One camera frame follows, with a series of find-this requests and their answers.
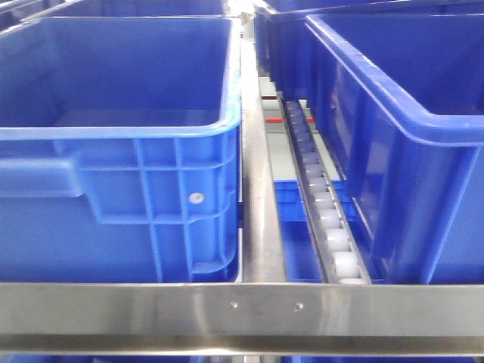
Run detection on steel front shelf beam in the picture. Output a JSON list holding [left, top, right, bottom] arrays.
[[1, 283, 483, 356]]

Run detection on big blue crate right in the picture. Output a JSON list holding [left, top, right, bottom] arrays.
[[306, 14, 483, 284]]

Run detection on steel divider rail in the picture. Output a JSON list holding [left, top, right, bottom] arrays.
[[240, 20, 287, 283]]

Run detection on big blue crate left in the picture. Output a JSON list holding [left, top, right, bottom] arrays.
[[1, 17, 241, 283]]

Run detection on blue crate rear right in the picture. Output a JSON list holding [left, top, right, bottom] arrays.
[[254, 1, 483, 100]]

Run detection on white roller conveyor track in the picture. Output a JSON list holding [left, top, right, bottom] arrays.
[[278, 98, 371, 284]]

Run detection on blue crate below shelf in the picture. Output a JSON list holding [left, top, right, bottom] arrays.
[[275, 179, 385, 284]]

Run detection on big blue crate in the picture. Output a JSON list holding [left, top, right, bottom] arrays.
[[1, 17, 241, 283], [306, 14, 483, 284]]

